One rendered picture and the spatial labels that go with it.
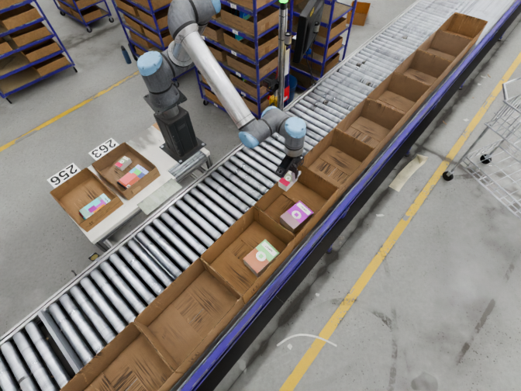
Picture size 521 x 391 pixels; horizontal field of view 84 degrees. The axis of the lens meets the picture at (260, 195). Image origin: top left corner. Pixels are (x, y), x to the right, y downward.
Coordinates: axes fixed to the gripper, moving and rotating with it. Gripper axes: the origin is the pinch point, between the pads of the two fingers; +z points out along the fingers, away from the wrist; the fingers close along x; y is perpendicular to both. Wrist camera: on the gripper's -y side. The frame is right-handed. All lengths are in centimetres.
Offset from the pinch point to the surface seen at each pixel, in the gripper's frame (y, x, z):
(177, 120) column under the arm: -4, 90, 9
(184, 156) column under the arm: -9, 89, 40
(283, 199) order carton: 2.3, 3.9, 27.1
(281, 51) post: 72, 64, -14
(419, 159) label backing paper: 177, -41, 111
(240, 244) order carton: -36.6, 3.2, 27.3
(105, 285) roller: -102, 50, 41
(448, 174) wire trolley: 171, -70, 106
